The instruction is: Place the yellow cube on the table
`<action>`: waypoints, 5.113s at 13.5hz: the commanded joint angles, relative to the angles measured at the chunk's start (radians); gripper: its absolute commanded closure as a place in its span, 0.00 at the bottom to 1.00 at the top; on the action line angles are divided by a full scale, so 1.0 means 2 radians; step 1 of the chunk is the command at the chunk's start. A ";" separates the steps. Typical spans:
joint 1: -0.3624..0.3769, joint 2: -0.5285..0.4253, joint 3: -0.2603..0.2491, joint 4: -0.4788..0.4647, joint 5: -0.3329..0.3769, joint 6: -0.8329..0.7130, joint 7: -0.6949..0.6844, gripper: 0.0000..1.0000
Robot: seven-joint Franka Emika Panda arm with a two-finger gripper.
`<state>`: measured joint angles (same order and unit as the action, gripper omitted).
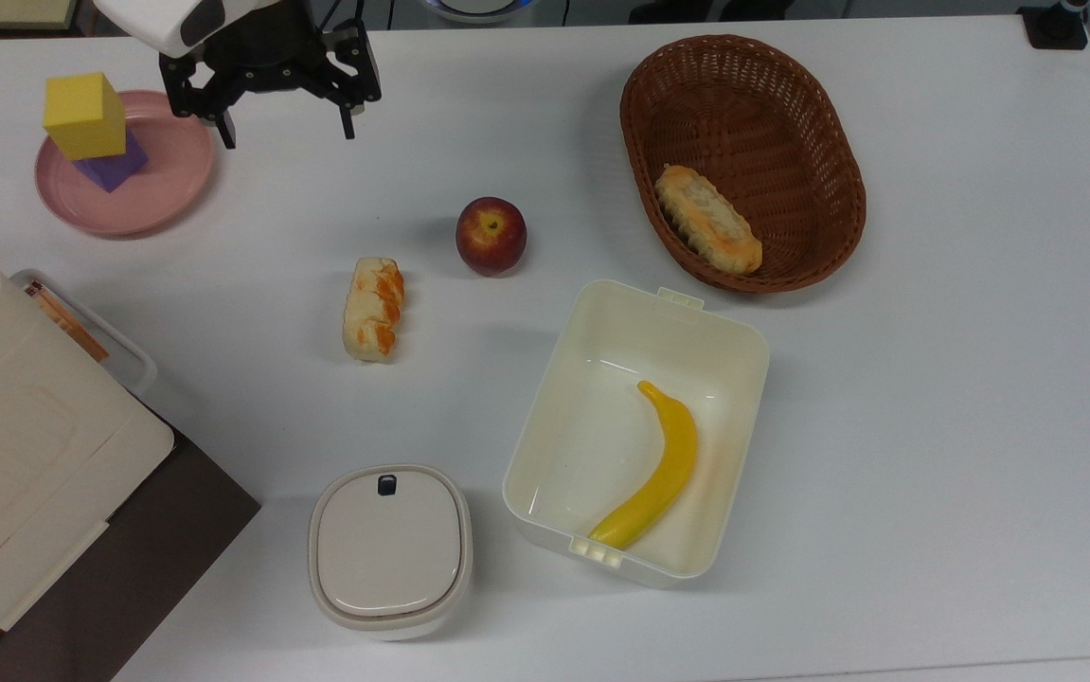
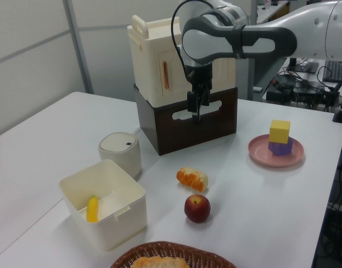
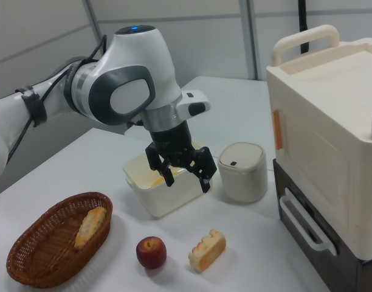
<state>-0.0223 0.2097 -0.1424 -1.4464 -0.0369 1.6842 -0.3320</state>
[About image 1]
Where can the clear plastic box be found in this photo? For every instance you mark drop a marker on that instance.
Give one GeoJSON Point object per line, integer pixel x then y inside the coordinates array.
{"type": "Point", "coordinates": [118, 350]}

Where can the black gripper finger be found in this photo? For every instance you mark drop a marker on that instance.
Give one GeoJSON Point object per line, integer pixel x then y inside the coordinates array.
{"type": "Point", "coordinates": [226, 133]}
{"type": "Point", "coordinates": [348, 121]}

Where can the yellow cube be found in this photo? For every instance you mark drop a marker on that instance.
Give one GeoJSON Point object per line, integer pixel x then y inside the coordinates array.
{"type": "Point", "coordinates": [85, 116]}

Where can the pink plate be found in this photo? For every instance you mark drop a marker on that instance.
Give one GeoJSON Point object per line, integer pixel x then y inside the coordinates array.
{"type": "Point", "coordinates": [170, 180]}

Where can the white round lidded container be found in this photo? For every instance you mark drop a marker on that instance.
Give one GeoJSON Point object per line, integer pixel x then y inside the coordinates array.
{"type": "Point", "coordinates": [389, 551]}

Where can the dark brown board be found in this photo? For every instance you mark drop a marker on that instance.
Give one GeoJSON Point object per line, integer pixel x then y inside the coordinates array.
{"type": "Point", "coordinates": [147, 559]}

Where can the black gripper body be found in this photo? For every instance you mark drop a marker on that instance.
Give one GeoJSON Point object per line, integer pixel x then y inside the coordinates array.
{"type": "Point", "coordinates": [265, 52]}

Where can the cream plastic open container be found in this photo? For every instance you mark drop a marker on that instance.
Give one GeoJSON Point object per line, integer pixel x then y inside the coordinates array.
{"type": "Point", "coordinates": [592, 426]}

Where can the shrimp sushi toy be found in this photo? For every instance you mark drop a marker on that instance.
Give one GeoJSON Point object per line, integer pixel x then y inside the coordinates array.
{"type": "Point", "coordinates": [374, 309]}

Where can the brown wicker basket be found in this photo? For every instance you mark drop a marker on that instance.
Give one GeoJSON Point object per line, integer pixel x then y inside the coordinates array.
{"type": "Point", "coordinates": [743, 104]}

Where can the white blue round device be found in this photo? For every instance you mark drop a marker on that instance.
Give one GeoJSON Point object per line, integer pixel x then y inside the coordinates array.
{"type": "Point", "coordinates": [476, 8]}

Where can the white appliance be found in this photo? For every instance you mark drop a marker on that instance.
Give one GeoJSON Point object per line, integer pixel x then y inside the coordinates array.
{"type": "Point", "coordinates": [14, 455]}

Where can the toasted bread toy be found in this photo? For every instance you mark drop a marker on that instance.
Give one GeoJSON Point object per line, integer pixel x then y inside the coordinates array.
{"type": "Point", "coordinates": [707, 220]}

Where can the purple cube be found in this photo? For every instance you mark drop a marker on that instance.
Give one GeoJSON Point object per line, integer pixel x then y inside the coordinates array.
{"type": "Point", "coordinates": [114, 167]}

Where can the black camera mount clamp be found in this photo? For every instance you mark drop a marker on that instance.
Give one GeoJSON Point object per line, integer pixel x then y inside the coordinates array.
{"type": "Point", "coordinates": [1056, 24]}

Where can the red apple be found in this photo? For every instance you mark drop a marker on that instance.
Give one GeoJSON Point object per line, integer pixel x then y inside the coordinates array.
{"type": "Point", "coordinates": [491, 236]}

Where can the yellow banana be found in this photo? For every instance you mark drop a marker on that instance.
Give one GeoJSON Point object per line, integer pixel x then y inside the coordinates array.
{"type": "Point", "coordinates": [663, 469]}

